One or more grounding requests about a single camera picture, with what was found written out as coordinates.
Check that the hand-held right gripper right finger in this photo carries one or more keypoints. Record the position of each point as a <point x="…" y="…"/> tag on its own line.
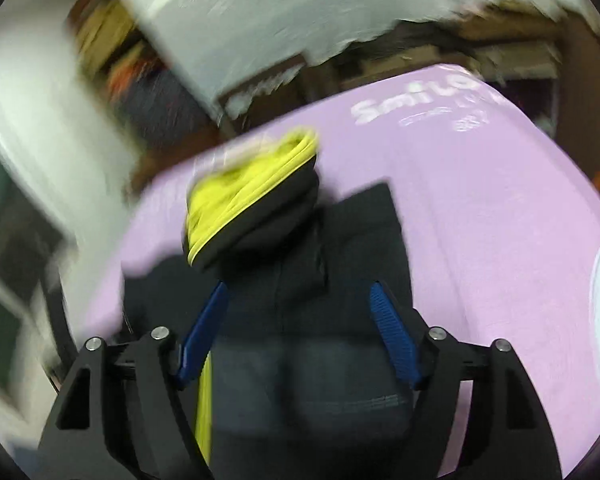
<point x="395" y="335"/>

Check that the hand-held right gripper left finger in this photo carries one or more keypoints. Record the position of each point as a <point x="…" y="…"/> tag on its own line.
<point x="202" y="330"/>

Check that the black hoodie with yellow zipper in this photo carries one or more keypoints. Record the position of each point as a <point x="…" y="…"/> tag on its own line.
<point x="290" y="270"/>

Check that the pink printed bed sheet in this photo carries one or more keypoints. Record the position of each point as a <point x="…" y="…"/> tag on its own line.
<point x="455" y="210"/>

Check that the grey framed sliding window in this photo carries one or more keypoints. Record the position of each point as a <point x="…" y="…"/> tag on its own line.
<point x="10" y="260"/>

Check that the dark wooden chair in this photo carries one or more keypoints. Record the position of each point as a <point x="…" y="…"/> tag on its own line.
<point x="275" y="72"/>

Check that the stack of cardboard boxes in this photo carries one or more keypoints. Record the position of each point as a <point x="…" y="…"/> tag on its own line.
<point x="105" y="35"/>

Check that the white lace cloth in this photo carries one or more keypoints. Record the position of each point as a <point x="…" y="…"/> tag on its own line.
<point x="280" y="10"/>

